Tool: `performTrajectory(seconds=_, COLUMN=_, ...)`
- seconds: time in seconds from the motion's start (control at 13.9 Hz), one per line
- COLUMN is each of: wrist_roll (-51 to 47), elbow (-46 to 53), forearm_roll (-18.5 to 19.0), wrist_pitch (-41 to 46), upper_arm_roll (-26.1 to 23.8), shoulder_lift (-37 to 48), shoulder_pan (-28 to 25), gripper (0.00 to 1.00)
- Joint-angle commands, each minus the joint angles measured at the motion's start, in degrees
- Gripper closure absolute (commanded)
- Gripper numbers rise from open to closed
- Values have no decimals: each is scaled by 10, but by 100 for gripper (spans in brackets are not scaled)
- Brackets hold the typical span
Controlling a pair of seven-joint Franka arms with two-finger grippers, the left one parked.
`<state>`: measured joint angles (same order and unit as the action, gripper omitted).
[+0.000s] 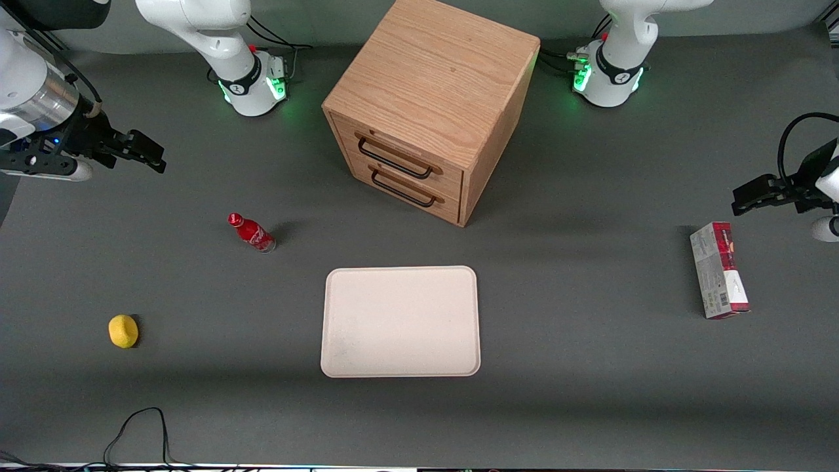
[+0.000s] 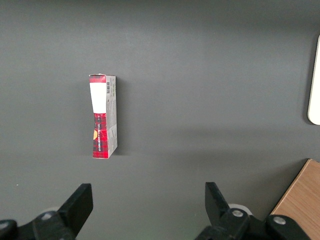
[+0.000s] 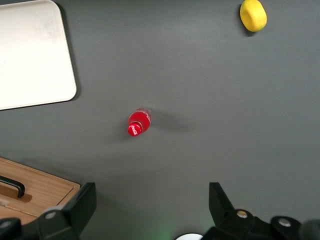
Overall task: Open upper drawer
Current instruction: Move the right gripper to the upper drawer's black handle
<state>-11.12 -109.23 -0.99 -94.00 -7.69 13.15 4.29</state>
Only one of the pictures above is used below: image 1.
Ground oak wooden drawer cabinet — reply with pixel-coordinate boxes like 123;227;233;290
321;0;541;228

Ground beige rectangular tray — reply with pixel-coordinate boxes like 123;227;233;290
320;265;482;378

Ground black arm base cables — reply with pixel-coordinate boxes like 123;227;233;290
207;16;313;85
539;13;614;77

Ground yellow lemon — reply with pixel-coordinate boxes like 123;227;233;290
107;314;140;349

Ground black left arm base cables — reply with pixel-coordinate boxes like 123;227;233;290
539;13;614;77

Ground thin black cable on table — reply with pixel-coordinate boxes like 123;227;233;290
0;406;197;470

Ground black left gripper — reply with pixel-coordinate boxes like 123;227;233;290
732;140;839;217

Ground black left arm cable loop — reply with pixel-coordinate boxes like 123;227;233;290
777;112;839;192

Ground red soda bottle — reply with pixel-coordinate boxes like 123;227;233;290
227;212;277;254

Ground wooden drawer front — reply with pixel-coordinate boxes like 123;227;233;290
343;153;462;225
330;113;465;201

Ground grey and red carton box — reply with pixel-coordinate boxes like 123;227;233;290
689;222;751;321

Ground black right arm wrist cable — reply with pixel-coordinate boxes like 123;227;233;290
0;7;104;117

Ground black right arm base cables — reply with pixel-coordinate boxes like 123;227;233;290
207;16;313;85

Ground black metal drawer handle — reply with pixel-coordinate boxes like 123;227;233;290
355;132;444;181
368;165;444;209

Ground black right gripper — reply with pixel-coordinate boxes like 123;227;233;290
64;108;167;175

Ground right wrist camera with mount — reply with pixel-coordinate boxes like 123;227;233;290
0;148;94;182

